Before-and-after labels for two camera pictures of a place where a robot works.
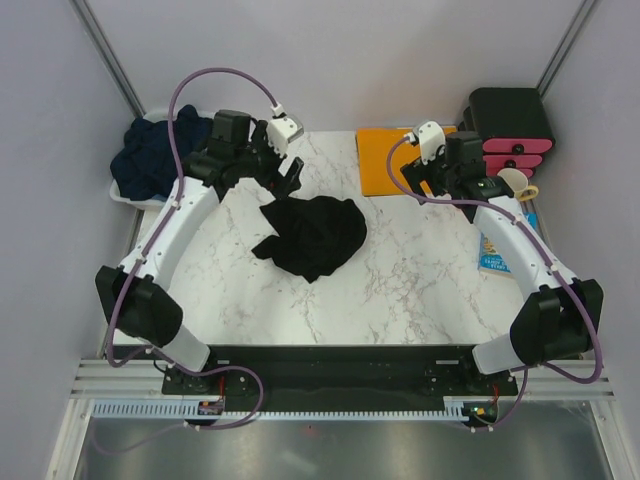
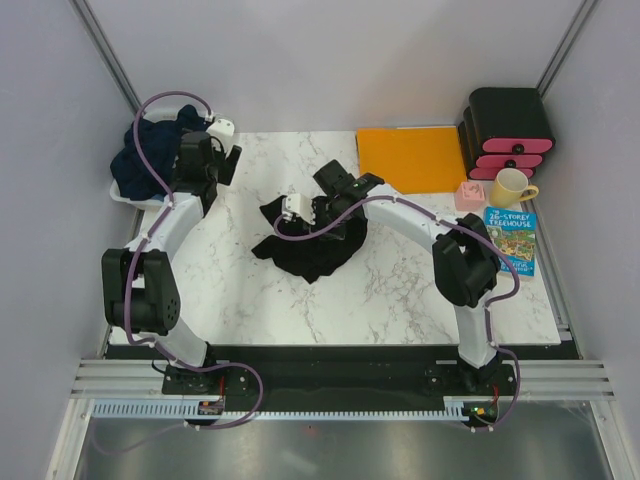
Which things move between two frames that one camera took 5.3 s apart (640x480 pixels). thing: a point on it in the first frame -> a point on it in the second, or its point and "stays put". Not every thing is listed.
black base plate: x=278 y=374 stays put
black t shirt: x=316 y=234 stays put
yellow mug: x=519 y=183 stays put
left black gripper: x=272 y=180 -> x=226 y=164
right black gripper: x=415 y=172 -> x=317 y=207
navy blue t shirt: x=143 y=163 stays put
